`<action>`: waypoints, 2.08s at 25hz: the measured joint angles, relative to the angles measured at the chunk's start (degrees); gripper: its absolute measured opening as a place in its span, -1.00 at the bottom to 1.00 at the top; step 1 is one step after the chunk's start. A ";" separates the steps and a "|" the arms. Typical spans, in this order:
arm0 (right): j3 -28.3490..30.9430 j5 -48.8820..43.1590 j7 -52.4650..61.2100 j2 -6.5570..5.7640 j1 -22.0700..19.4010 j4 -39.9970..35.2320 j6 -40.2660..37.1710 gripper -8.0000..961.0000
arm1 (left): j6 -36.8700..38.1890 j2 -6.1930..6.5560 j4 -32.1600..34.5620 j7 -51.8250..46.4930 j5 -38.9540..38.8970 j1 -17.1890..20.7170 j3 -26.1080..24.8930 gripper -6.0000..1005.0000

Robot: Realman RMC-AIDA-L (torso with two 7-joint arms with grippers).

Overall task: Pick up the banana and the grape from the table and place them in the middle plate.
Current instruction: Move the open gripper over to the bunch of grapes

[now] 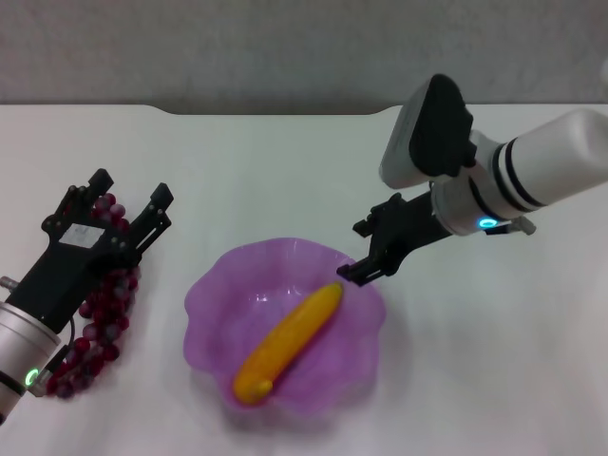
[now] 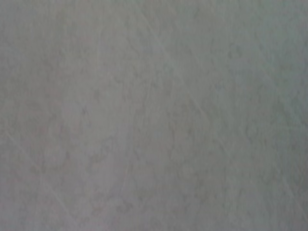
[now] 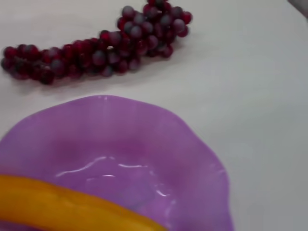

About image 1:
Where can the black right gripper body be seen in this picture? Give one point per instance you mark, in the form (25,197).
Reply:
(408,228)

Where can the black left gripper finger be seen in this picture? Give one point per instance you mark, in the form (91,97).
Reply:
(101,179)
(160,195)

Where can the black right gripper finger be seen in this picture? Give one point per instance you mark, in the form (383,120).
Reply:
(361,271)
(368,224)

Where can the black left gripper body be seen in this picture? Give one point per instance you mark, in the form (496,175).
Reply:
(62,280)

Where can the dark red grape bunch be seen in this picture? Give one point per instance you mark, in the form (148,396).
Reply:
(107,313)

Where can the yellow banana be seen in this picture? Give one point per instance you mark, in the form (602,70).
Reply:
(285,337)

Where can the purple translucent scalloped bowl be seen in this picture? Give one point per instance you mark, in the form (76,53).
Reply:
(228,304)

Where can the gray fabric partition panel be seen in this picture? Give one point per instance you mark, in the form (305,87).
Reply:
(237,47)

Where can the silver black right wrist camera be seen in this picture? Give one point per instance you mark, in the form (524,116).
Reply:
(427,133)

